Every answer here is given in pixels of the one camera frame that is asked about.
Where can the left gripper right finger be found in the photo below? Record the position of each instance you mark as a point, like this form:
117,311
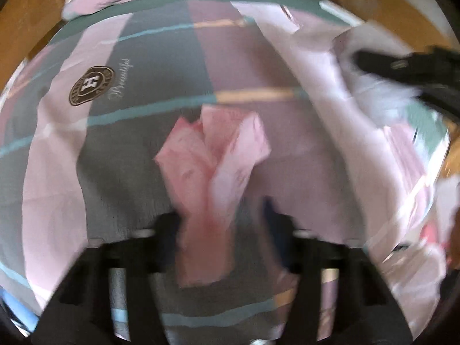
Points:
340,298

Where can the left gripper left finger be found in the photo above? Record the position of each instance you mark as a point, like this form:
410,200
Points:
80,311

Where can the pink plastic wrapper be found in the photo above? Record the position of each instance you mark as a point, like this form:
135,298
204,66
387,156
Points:
206,166

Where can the white plastic trash bag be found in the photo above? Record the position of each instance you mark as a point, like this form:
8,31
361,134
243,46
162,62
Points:
402,240

